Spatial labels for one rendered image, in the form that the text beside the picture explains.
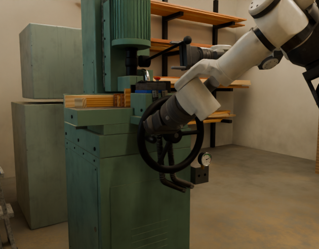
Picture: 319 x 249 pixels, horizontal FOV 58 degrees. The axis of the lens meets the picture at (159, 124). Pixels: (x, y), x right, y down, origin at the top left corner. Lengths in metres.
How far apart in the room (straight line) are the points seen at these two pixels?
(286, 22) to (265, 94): 4.25
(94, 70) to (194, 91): 0.84
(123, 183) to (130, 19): 0.68
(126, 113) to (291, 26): 0.70
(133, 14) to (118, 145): 0.55
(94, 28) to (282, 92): 3.65
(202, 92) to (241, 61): 0.12
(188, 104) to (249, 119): 4.39
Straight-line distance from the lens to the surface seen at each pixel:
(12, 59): 3.57
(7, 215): 1.91
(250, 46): 0.67
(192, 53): 1.30
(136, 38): 1.28
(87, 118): 1.10
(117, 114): 1.14
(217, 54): 1.33
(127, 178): 1.20
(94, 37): 1.49
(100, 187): 1.17
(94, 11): 1.52
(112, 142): 1.14
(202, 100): 0.72
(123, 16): 1.30
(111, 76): 1.39
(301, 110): 4.58
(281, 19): 0.67
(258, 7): 0.67
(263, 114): 4.92
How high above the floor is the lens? 0.97
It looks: 7 degrees down
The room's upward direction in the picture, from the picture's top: straight up
